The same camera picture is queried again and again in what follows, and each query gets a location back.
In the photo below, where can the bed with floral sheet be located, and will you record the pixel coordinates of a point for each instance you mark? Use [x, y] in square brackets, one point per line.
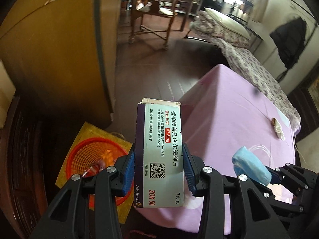
[256, 74]

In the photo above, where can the carved wooden chair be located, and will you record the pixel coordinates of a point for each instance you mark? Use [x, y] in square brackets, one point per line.
[159, 10]

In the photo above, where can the wooden desk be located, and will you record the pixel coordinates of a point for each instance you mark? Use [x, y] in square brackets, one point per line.
[192, 2]

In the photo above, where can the dark framed painting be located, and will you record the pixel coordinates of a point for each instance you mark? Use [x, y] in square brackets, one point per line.
[302, 99]

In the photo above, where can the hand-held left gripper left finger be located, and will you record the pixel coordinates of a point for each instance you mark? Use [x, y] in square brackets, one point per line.
[128, 173]

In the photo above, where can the white pillow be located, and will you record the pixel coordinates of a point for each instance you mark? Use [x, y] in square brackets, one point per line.
[226, 20]

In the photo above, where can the blue face mask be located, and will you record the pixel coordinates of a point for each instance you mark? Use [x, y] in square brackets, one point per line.
[249, 164]

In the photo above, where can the white purple medicine box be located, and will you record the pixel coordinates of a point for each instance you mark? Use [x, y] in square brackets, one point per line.
[159, 154]

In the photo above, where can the dark carved wooden furniture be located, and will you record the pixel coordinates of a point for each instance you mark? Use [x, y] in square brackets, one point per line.
[22, 166]

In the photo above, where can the red plastic basket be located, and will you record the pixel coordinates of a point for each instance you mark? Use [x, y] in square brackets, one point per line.
[82, 151]

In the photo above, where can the folded floral quilt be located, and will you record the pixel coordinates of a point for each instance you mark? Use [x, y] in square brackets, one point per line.
[209, 27]

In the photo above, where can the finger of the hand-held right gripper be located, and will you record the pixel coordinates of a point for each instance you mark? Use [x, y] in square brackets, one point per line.
[275, 176]
[286, 205]

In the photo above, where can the yellow mat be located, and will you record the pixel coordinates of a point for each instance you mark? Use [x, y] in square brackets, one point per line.
[87, 133]

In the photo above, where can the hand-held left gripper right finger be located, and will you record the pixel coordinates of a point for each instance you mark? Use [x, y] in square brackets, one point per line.
[190, 173]

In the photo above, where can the crumpled white tissue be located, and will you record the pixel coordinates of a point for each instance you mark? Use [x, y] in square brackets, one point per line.
[278, 128]

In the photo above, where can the light wooden cabinet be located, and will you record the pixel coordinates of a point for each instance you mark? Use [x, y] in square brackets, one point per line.
[54, 49]

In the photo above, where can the black jacket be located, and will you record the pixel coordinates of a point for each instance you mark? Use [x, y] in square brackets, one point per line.
[289, 39]

